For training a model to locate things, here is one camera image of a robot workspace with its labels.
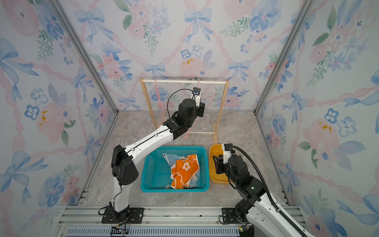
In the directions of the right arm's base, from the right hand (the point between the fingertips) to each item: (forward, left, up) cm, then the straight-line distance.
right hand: (217, 155), depth 76 cm
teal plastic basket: (-2, +35, -18) cm, 39 cm away
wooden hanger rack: (+34, -4, -16) cm, 38 cm away
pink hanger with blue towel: (+54, +40, -7) cm, 67 cm away
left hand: (+23, +9, +19) cm, 31 cm away
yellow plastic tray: (+13, -1, -16) cm, 20 cm away
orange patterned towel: (-5, +18, -9) cm, 21 cm away
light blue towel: (+4, +26, -12) cm, 28 cm away
